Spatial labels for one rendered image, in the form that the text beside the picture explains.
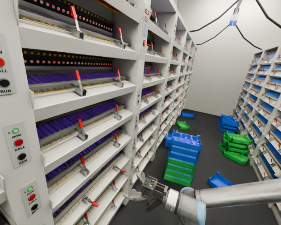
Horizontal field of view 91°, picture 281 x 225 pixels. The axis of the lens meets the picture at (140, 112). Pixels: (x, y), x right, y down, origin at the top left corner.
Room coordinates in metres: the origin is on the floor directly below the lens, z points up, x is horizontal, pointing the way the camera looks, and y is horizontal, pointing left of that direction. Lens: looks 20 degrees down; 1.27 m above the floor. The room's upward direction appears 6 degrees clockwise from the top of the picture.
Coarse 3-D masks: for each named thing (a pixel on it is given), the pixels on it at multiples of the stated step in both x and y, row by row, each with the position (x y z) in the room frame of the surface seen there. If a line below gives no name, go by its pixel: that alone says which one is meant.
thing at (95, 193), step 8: (120, 152) 0.90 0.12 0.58; (128, 152) 0.89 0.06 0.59; (120, 160) 0.84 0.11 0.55; (128, 160) 0.88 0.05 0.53; (120, 168) 0.77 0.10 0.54; (104, 176) 0.68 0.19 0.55; (112, 176) 0.69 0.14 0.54; (96, 184) 0.61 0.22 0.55; (104, 184) 0.63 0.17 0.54; (96, 192) 0.57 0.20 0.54; (72, 200) 0.49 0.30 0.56; (64, 208) 0.45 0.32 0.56; (80, 208) 0.47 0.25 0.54; (88, 208) 0.50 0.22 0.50; (56, 216) 0.41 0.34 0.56; (72, 216) 0.43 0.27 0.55; (80, 216) 0.45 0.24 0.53; (64, 224) 0.39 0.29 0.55; (72, 224) 0.40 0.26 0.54
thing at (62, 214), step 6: (120, 156) 0.86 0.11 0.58; (114, 162) 0.78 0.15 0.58; (108, 168) 0.72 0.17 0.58; (102, 174) 0.67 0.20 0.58; (96, 180) 0.62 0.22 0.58; (102, 180) 0.64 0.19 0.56; (90, 186) 0.57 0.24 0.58; (96, 186) 0.59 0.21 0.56; (84, 192) 0.53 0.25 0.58; (78, 198) 0.50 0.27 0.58; (72, 204) 0.46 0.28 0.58; (66, 210) 0.43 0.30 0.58; (60, 216) 0.41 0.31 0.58; (54, 222) 0.38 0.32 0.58
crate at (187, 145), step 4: (176, 132) 1.43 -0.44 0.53; (172, 136) 1.42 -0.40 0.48; (176, 136) 1.43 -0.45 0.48; (184, 136) 1.41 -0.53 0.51; (188, 136) 1.40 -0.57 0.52; (192, 136) 1.39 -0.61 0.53; (172, 140) 1.25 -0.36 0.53; (176, 140) 1.34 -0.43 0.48; (184, 140) 1.36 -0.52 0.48; (188, 140) 1.37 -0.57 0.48; (192, 140) 1.38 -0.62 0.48; (196, 140) 1.37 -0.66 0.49; (172, 144) 1.25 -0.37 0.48; (176, 144) 1.24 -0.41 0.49; (180, 144) 1.23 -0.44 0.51; (184, 144) 1.22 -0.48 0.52; (188, 144) 1.21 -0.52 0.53; (200, 144) 1.18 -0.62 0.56; (188, 148) 1.21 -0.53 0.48; (192, 148) 1.20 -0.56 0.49; (196, 148) 1.19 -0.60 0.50; (200, 148) 1.18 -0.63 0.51
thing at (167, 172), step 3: (165, 168) 1.25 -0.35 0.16; (165, 171) 1.25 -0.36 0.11; (168, 171) 1.25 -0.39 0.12; (171, 171) 1.24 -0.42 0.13; (168, 174) 1.24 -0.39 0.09; (171, 174) 1.24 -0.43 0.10; (174, 174) 1.23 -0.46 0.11; (177, 174) 1.22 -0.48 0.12; (180, 174) 1.21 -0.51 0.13; (180, 177) 1.21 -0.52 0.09; (183, 177) 1.20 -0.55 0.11; (186, 177) 1.19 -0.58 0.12; (189, 177) 1.19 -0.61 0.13; (192, 177) 1.18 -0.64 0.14; (189, 180) 1.18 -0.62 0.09
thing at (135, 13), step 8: (96, 0) 0.79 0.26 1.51; (104, 0) 0.62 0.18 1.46; (112, 0) 0.66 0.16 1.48; (120, 0) 0.70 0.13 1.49; (128, 0) 0.92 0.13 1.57; (136, 0) 0.90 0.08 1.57; (112, 8) 0.92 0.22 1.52; (120, 8) 0.71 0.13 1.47; (128, 8) 0.76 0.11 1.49; (136, 8) 0.90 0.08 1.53; (144, 8) 0.89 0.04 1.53; (128, 16) 0.78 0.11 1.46; (136, 16) 0.84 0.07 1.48
